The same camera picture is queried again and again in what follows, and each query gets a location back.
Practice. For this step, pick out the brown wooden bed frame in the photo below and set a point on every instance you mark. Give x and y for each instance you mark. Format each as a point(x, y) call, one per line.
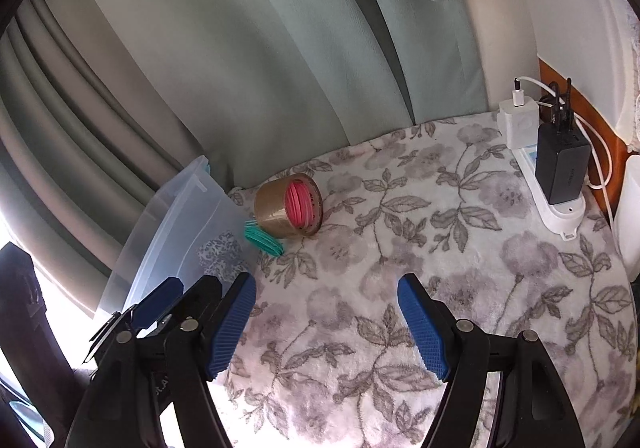
point(590, 101)

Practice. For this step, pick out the brown tape roll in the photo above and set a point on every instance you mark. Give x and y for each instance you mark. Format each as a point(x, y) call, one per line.
point(270, 213)

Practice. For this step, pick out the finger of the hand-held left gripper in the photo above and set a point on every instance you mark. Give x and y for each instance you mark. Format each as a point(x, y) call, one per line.
point(157, 302)
point(201, 294)

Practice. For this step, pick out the teal coiled ties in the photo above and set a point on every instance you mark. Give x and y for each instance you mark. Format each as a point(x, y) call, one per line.
point(262, 238)

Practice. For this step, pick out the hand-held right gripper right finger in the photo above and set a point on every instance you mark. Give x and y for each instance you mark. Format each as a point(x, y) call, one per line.
point(422, 323)

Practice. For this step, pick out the pink coiled ties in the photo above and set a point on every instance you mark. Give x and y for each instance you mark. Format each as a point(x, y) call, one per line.
point(300, 205)

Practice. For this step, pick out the white cylinder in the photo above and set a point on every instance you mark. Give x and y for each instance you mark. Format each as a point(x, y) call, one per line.
point(629, 218)

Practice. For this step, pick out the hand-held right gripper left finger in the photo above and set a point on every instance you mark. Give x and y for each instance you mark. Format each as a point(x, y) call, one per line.
point(232, 323)

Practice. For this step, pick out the clear plastic container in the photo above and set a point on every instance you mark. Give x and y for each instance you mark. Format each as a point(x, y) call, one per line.
point(165, 228)

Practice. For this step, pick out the white floral blanket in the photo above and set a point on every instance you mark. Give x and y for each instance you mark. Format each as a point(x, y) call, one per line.
point(375, 328)

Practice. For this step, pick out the black charger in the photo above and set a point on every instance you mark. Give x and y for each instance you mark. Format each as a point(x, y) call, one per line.
point(560, 168)

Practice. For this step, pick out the grey green curtain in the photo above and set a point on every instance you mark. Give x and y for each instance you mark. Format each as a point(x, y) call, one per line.
point(250, 53)

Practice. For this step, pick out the white power strip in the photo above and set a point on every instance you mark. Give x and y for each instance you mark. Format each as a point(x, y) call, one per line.
point(565, 219)

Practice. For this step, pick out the white charger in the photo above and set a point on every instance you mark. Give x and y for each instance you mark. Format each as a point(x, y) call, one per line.
point(520, 126)

